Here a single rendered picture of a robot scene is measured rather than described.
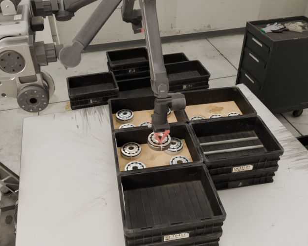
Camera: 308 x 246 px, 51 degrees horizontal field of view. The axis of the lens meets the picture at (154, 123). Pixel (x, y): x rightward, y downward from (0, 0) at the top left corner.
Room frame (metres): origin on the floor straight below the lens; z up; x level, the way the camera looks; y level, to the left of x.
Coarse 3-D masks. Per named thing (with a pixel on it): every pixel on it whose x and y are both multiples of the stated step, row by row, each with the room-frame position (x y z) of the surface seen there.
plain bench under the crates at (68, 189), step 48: (48, 144) 1.42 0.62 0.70; (96, 144) 1.42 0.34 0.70; (288, 144) 1.42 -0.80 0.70; (48, 192) 1.06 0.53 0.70; (96, 192) 1.06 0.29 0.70; (240, 192) 1.06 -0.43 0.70; (288, 192) 1.06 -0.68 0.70; (48, 240) 0.79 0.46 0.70; (96, 240) 0.79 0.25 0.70; (240, 240) 0.79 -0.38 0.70; (288, 240) 0.79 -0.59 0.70
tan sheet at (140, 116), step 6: (114, 114) 1.54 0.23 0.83; (138, 114) 1.54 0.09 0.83; (144, 114) 1.54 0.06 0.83; (150, 114) 1.54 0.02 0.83; (174, 114) 1.54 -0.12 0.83; (114, 120) 1.48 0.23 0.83; (138, 120) 1.48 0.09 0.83; (144, 120) 1.48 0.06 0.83; (150, 120) 1.48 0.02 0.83; (168, 120) 1.48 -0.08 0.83; (174, 120) 1.48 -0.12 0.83; (114, 126) 1.42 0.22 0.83
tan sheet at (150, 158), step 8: (144, 144) 1.27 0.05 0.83; (184, 144) 1.27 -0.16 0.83; (120, 152) 1.21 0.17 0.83; (144, 152) 1.21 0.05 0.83; (152, 152) 1.21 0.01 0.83; (160, 152) 1.21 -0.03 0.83; (184, 152) 1.21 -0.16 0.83; (120, 160) 1.15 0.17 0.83; (128, 160) 1.15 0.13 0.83; (136, 160) 1.15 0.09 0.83; (144, 160) 1.15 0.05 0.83; (152, 160) 1.15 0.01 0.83; (160, 160) 1.15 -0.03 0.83; (168, 160) 1.15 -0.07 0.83; (192, 160) 1.15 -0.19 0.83; (120, 168) 1.10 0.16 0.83
